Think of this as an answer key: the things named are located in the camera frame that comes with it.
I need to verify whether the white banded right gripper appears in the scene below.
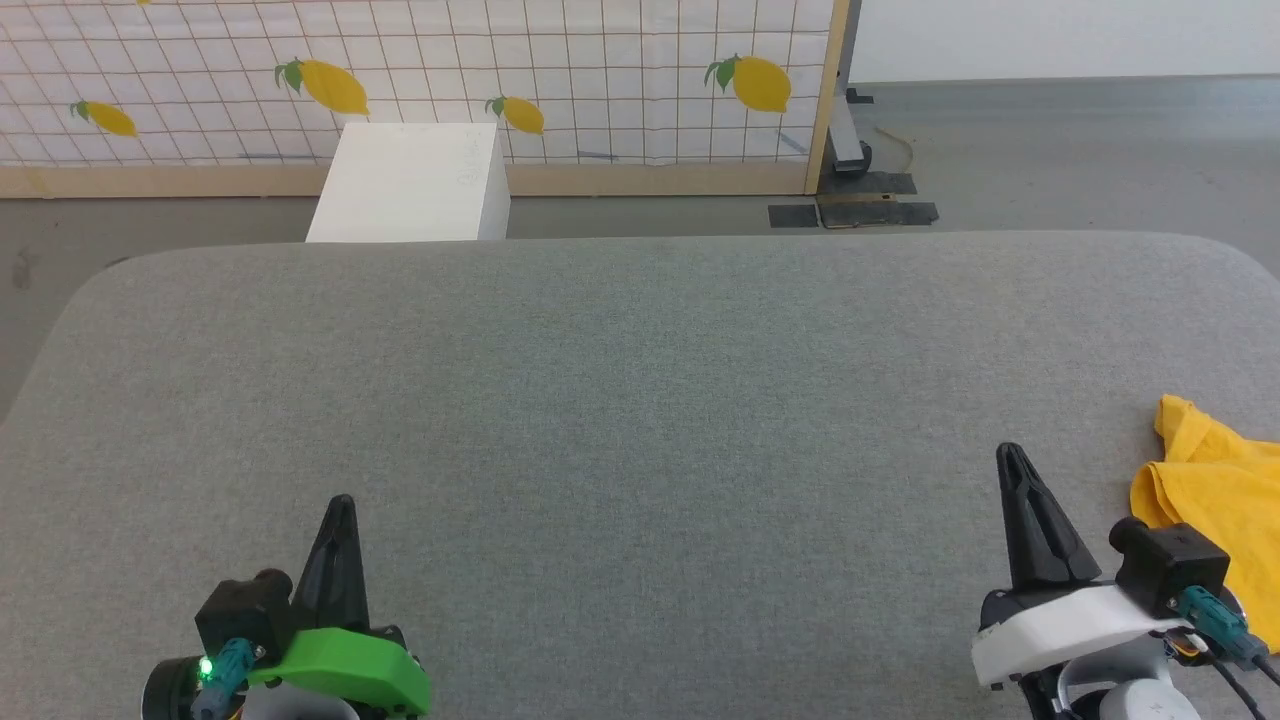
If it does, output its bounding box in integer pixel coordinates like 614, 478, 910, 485
970, 443, 1193, 691

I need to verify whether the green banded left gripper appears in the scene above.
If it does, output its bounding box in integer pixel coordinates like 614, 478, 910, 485
245, 495, 434, 718

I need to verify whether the yellow shirt with white patches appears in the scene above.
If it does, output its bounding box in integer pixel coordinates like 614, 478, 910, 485
1129, 394, 1280, 657

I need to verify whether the large black floor plate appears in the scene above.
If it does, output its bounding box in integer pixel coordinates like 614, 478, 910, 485
815, 171, 940, 230

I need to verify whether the white box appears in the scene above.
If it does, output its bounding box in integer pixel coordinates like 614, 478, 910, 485
305, 122, 512, 244

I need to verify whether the grey partition support leg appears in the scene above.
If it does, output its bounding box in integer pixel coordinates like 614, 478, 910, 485
826, 86, 877, 180

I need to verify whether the lemon print grid partition panel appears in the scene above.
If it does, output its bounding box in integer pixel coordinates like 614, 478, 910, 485
0, 0, 852, 199

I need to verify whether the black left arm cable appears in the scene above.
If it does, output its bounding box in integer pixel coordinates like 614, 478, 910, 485
190, 638, 258, 720

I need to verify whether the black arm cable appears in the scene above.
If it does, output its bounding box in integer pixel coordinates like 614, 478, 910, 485
190, 638, 258, 720
1177, 586, 1280, 720

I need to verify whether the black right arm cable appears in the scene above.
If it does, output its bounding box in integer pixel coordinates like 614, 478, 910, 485
1177, 586, 1280, 720

